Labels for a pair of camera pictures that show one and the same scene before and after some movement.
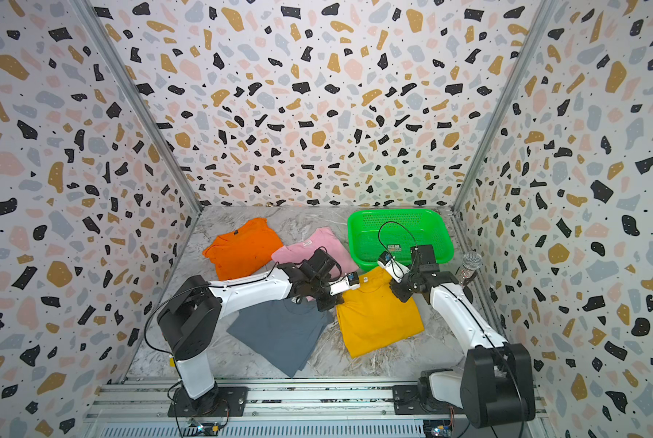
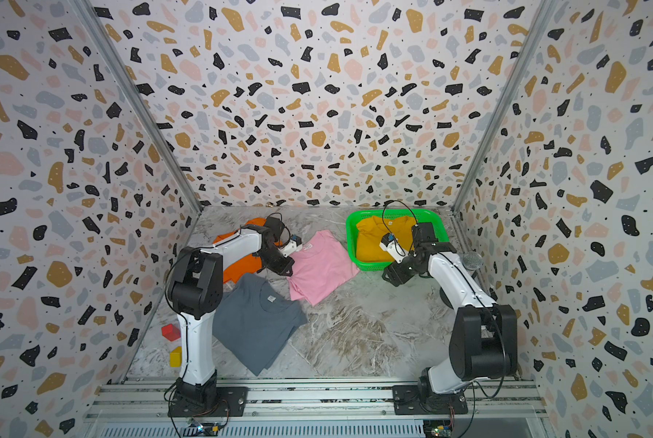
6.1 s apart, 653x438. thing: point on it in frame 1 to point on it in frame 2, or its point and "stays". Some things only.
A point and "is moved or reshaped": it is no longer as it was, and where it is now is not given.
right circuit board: (437, 428) stays
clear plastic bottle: (471, 261) stays
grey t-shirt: (284, 331) is moved or reshaped
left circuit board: (203, 430) stays
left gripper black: (335, 300) to (284, 270)
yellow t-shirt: (373, 316) to (369, 233)
